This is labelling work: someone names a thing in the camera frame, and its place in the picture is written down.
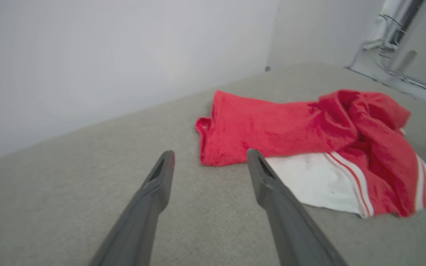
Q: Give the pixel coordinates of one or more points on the grey fabric sofa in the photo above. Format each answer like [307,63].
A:
[68,184]

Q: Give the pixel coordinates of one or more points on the red and white garment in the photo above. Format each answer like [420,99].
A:
[272,129]

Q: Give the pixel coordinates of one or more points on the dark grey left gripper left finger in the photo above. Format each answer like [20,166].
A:
[144,210]

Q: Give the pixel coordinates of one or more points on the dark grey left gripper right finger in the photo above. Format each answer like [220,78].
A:
[285,218]

